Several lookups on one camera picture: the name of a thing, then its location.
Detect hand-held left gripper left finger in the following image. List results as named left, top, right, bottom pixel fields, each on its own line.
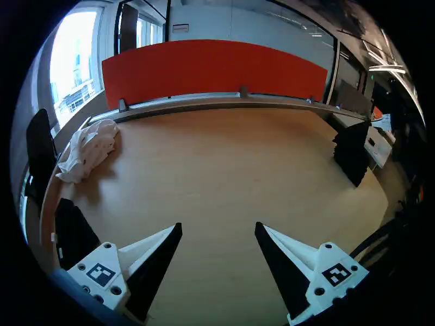
left=66, top=222, right=183, bottom=323

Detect heap of white towels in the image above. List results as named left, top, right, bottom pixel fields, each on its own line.
left=55, top=118, right=121, bottom=184

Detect black office chair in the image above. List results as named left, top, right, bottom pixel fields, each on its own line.
left=26, top=108, right=59, bottom=208

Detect red desk screen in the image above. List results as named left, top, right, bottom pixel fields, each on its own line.
left=89, top=39, right=369, bottom=124

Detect black cable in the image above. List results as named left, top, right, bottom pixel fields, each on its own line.
left=349, top=217, right=402, bottom=261

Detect black towel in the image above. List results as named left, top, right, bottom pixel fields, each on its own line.
left=54, top=197, right=102, bottom=271

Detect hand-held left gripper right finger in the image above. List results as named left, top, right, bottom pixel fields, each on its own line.
left=254, top=222, right=370, bottom=326

